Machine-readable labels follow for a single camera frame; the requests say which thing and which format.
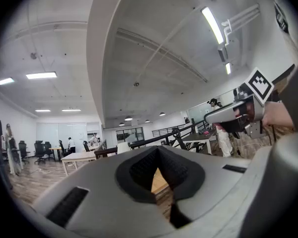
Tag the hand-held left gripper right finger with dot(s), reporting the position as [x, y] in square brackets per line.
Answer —
[213, 182]

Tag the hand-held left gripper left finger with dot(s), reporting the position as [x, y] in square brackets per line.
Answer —
[101, 177]

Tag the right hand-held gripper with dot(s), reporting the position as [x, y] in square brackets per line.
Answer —
[259, 84]

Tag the person's right forearm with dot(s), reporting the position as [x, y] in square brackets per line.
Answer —
[275, 114]

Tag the person's right hand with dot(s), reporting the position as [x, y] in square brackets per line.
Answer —
[250, 111]

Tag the black curved railing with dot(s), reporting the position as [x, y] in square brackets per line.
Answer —
[104, 152]

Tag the white patterned table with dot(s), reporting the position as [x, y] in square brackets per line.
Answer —
[77, 156]

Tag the black office chair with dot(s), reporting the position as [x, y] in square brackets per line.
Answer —
[48, 149]
[86, 145]
[39, 149]
[62, 147]
[23, 149]

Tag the ceiling tube light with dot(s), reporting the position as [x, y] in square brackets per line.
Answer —
[212, 25]
[228, 68]

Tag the small wooden table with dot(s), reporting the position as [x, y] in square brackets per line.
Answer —
[55, 148]

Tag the black balcony railing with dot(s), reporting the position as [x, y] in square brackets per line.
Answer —
[169, 130]

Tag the ceiling air vent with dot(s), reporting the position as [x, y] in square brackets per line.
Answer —
[223, 54]

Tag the rectangular ceiling panel light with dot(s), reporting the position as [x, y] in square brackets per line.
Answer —
[43, 110]
[71, 110]
[5, 81]
[41, 75]

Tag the white metal stand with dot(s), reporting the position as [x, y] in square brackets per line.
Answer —
[15, 157]

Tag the ceiling smoke detector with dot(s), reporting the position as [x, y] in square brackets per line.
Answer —
[33, 55]
[136, 84]

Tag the white ceiling pipes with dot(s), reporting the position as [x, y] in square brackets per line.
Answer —
[241, 17]

